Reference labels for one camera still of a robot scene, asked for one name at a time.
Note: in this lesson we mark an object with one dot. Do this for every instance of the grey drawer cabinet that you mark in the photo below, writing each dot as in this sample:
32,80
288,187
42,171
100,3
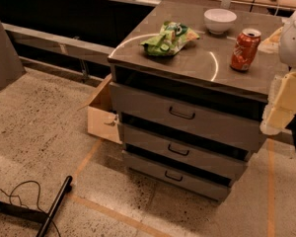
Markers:
200,74

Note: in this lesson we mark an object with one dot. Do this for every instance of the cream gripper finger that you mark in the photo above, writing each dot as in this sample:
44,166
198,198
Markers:
281,107

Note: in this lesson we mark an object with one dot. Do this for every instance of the grey middle drawer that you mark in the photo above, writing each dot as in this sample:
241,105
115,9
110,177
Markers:
210,162

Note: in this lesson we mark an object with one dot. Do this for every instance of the black stand base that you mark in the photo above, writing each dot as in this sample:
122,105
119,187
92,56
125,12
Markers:
44,219

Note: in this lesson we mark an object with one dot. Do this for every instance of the cardboard box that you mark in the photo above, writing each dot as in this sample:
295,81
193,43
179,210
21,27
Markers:
102,121

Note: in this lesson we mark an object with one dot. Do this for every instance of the grey top drawer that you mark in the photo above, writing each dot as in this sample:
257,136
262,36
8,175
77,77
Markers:
228,129

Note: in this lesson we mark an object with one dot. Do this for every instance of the grey metal railing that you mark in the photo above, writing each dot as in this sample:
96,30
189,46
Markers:
76,48

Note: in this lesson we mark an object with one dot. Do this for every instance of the grey drawer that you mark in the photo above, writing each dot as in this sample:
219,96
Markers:
175,177
210,162
228,129

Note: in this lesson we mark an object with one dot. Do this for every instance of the white bowl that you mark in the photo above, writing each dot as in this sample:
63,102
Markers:
218,21

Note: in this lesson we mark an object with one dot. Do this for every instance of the orange soda can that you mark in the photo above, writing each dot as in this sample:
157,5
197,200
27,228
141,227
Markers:
245,49

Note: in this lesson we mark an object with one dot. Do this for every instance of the green chip bag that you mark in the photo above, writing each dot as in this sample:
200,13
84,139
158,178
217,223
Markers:
170,40

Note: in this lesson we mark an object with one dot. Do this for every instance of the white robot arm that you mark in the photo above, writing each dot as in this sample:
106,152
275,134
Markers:
287,42

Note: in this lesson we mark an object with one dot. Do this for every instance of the grey bottom drawer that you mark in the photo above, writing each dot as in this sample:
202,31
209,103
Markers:
175,177

